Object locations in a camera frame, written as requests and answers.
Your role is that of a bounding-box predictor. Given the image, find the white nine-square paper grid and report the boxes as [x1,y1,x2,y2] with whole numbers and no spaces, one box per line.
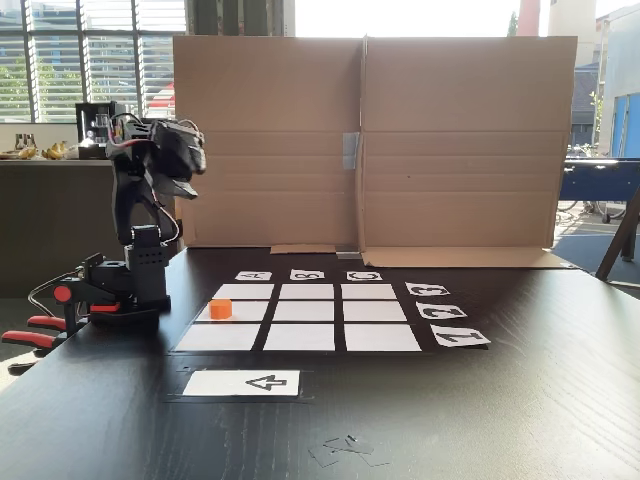
[174,282,424,353]

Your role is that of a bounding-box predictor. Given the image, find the black coffee machine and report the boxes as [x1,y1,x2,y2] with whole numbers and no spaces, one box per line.
[74,100,147,161]

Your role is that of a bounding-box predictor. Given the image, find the dark kitchen counter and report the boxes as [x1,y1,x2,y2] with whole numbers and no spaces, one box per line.
[0,158,184,300]

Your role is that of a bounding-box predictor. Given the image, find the red and black clamp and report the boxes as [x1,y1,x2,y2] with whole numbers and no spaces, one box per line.
[0,280,124,377]

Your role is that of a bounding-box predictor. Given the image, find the white arrow paper sheet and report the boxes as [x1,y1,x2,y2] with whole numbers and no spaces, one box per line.
[182,369,301,398]

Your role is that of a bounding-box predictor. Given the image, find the brown cardboard screen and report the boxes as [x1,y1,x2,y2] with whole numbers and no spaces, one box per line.
[172,33,580,270]

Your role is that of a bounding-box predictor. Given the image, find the paper label number 3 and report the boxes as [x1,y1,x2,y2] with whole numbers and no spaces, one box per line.
[405,282,449,299]

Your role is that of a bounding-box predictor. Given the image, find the paper label number 2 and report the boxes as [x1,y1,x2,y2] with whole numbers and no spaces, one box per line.
[415,299,469,320]

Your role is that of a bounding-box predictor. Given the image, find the clear tape scraps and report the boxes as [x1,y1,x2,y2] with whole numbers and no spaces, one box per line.
[307,434,393,469]

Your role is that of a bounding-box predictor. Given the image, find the paper label number 1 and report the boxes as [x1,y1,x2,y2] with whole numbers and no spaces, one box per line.
[429,327,492,348]

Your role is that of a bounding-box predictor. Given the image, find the blue foosball table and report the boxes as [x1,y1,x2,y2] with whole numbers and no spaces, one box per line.
[558,155,640,225]

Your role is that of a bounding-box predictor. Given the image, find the dark wooden stand legs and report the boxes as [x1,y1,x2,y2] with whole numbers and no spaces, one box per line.
[594,172,640,290]

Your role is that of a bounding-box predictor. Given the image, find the black power cable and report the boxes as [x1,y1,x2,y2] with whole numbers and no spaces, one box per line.
[27,277,79,314]

